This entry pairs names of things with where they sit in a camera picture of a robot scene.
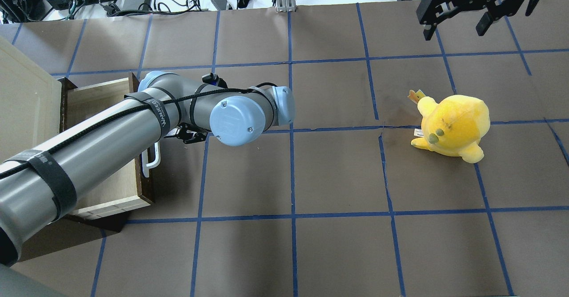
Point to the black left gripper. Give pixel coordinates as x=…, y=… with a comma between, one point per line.
x=188, y=134

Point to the white drawer handle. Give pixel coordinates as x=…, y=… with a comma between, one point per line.
x=150, y=158

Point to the dark wooden drawer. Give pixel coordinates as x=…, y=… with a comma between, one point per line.
x=129, y=188

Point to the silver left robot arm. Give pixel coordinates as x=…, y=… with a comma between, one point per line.
x=75, y=161

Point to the yellow plush dinosaur toy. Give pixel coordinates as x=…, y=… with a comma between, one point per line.
x=453, y=127

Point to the dark wooden cabinet shell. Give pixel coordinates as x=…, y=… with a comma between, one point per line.
x=66, y=234

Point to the cream plastic storage box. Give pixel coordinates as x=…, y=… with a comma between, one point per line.
x=30, y=102

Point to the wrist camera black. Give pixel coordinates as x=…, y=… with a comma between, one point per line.
x=214, y=79

